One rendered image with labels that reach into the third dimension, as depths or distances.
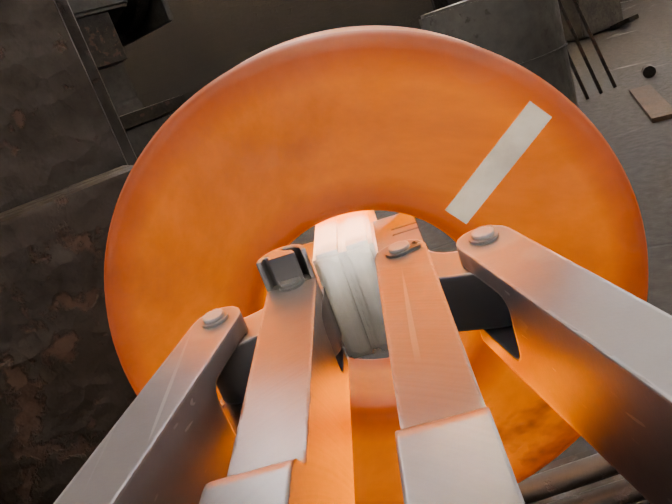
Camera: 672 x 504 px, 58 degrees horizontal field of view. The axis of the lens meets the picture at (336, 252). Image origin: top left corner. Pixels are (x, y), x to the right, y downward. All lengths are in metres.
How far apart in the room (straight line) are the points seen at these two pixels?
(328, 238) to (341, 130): 0.03
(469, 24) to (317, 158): 2.51
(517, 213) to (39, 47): 0.46
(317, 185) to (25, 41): 0.43
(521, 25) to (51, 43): 2.27
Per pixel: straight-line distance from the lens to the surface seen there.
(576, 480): 0.34
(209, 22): 7.13
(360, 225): 0.15
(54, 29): 0.57
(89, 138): 0.56
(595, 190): 0.17
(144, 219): 0.17
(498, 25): 2.65
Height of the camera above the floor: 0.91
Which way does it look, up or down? 19 degrees down
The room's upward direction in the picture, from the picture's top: 19 degrees counter-clockwise
